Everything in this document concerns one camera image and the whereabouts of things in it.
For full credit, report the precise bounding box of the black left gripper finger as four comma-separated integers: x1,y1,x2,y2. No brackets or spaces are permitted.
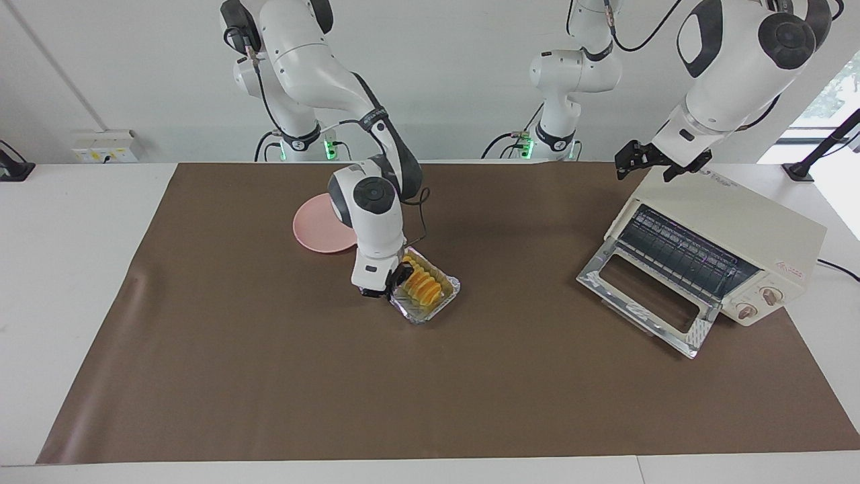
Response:
663,149,714,184
615,138,663,182

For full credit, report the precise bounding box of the yellow ridged bread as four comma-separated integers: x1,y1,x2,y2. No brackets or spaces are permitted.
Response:
402,254,443,304

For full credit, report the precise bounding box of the aluminium foil tray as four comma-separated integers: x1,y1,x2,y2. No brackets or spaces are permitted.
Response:
390,247,462,326

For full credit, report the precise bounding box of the white toaster oven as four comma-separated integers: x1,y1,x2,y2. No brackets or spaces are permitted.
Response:
603,165,828,328

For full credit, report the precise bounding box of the silver glass oven door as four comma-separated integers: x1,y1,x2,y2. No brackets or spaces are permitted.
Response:
576,239,724,360

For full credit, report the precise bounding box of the pink round plate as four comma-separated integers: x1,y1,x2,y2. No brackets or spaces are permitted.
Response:
293,192,359,254

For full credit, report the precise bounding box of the brown table mat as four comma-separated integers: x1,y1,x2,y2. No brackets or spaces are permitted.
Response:
36,161,860,466

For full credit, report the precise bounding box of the bright window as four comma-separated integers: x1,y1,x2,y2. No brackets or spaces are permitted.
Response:
783,50,860,143

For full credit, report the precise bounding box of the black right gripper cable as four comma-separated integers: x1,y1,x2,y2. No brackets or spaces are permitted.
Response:
402,187,431,251

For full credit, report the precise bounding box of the wire oven rack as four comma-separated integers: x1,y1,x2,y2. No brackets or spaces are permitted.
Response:
617,204,761,305

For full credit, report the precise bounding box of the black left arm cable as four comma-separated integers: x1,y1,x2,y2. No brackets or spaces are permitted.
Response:
568,0,687,54

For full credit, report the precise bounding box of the black camera stand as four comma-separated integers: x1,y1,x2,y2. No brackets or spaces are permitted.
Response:
782,108,860,183

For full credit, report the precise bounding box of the black left base cable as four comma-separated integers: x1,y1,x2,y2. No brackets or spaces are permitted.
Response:
480,101,542,161

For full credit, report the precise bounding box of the black base cable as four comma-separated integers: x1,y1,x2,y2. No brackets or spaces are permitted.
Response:
480,101,542,161
241,37,287,163

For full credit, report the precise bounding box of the black oven power cable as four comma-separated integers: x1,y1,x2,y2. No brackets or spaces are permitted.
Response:
816,258,860,284

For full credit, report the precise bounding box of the black right base cable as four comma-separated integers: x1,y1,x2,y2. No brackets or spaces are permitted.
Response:
241,37,287,163

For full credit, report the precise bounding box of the white wall socket box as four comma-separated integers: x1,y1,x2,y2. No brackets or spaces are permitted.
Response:
72,129,140,165

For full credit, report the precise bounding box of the black clamp mount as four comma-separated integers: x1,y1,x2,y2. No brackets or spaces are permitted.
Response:
0,139,36,183

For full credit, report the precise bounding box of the white wall conduit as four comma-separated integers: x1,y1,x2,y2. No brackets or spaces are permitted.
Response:
5,0,110,132

